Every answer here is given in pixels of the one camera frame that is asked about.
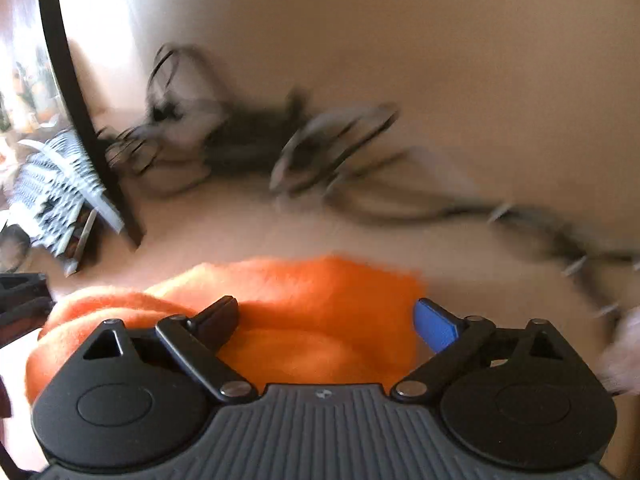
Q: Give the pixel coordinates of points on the orange garment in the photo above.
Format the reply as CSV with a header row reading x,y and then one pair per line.
x,y
310,320

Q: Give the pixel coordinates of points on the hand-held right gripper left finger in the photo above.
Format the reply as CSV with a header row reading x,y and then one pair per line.
x,y
220,322

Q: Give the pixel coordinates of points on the black computer monitor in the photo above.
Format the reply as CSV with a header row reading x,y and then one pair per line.
x,y
85,125

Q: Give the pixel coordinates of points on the crumpled white tissue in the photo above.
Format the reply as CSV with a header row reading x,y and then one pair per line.
x,y
622,355

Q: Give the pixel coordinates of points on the black keyboard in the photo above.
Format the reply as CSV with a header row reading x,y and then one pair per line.
x,y
55,195

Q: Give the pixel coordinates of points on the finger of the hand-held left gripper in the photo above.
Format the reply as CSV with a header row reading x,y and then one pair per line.
x,y
22,285
25,317

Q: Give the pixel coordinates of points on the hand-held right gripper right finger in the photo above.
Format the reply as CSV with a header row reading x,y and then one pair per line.
x,y
437,325

